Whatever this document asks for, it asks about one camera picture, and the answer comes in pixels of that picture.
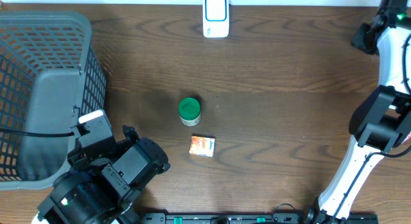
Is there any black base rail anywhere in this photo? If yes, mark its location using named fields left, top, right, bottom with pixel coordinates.
left=137, top=212, right=380, bottom=224

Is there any grey plastic basket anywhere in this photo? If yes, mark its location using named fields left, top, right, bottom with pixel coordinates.
left=1, top=12, right=107, bottom=191

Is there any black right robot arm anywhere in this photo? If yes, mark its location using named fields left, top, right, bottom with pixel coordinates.
left=304, top=0, right=410, bottom=223

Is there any white barcode scanner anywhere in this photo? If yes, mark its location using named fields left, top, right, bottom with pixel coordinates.
left=202, top=0, right=230, bottom=39

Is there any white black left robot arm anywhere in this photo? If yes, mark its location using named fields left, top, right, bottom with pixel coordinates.
left=32, top=125, right=170, bottom=223

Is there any red chocolate bar wrapper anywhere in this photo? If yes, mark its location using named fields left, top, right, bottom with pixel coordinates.
left=404, top=133, right=411, bottom=142

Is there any small orange snack packet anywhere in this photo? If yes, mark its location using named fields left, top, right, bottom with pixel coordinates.
left=189, top=136, right=215, bottom=157

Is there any green lid jar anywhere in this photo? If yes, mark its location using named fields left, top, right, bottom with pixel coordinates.
left=178, top=97, right=201, bottom=126

